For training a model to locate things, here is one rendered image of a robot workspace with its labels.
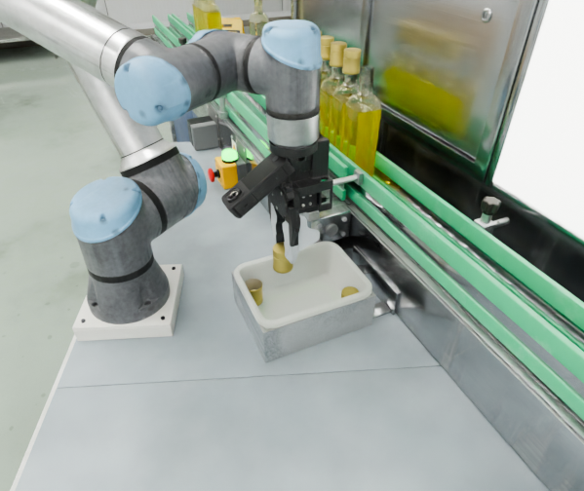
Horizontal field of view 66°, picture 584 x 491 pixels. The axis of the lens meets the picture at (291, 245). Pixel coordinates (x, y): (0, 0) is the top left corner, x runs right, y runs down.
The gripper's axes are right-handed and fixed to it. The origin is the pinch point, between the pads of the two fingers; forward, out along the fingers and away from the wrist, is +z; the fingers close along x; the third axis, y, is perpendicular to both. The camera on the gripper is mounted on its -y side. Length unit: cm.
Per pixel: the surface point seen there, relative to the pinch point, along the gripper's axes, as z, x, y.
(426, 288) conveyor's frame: 4.8, -14.3, 20.1
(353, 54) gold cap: -23.8, 23.7, 26.1
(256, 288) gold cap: 13.0, 6.5, -3.2
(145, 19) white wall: 69, 609, 70
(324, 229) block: 6.5, 10.8, 13.9
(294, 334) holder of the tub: 12.2, -8.0, -1.6
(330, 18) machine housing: -22, 64, 43
